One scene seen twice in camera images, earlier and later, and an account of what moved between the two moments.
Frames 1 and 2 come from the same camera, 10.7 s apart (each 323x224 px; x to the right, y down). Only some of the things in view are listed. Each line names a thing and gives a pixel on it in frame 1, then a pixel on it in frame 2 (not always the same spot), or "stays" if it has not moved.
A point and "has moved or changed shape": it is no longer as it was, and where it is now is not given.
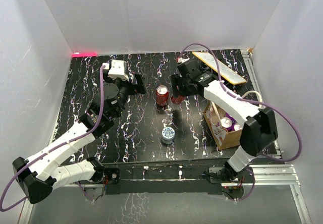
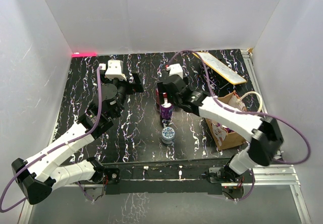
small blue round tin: x=168 y=134 stays
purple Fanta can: x=232 y=119 has moved or changed shape
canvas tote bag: x=225 y=129 stays
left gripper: x=135 y=88 stays
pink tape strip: x=81 y=55 stays
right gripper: x=175 y=78 -> x=162 y=90
